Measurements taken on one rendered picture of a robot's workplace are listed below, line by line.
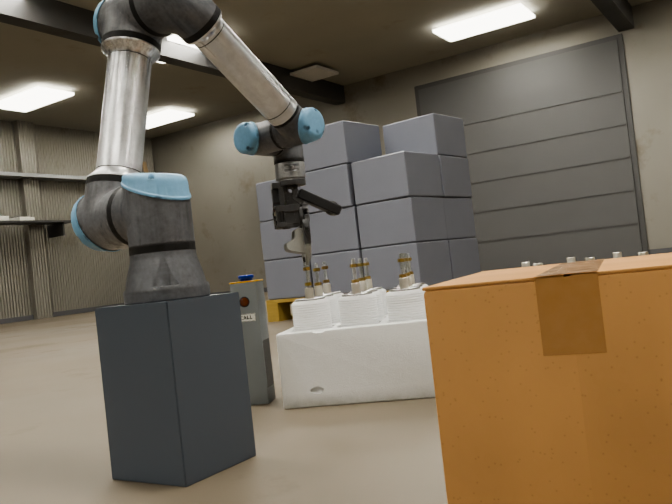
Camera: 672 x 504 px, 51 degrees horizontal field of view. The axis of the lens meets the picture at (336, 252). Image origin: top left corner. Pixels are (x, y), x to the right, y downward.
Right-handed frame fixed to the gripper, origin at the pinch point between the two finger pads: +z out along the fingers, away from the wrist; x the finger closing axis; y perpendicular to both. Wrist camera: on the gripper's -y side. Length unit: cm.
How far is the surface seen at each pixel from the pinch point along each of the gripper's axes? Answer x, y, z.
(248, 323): -6.7, 16.1, 14.3
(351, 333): 11.0, -6.5, 18.4
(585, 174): -721, -513, -86
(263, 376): -5.8, 13.8, 27.9
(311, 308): 4.7, 1.3, 11.8
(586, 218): -725, -509, -25
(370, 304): 8.4, -12.5, 12.4
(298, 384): 6.0, 6.6, 29.3
